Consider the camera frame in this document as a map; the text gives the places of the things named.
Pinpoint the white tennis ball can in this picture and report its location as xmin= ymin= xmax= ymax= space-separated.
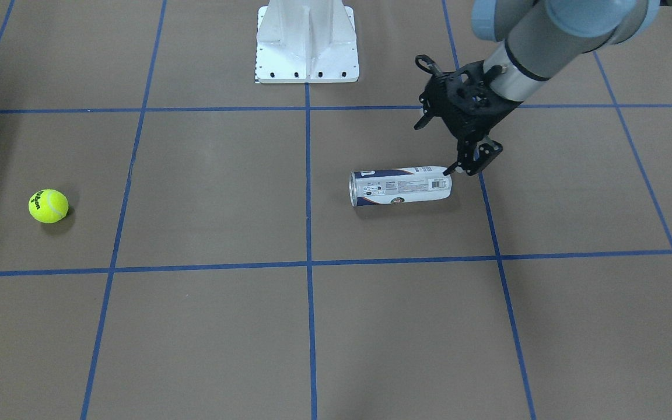
xmin=348 ymin=166 xmax=453 ymax=208

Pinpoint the white pedestal column base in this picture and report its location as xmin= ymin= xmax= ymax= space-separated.
xmin=254 ymin=1 xmax=360 ymax=83

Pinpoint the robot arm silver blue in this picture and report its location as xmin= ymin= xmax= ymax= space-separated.
xmin=414 ymin=1 xmax=661 ymax=176

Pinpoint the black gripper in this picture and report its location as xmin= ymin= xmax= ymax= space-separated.
xmin=414 ymin=55 xmax=516 ymax=176

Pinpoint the yellow tennis ball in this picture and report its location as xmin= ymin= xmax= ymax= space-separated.
xmin=27 ymin=189 xmax=69 ymax=224

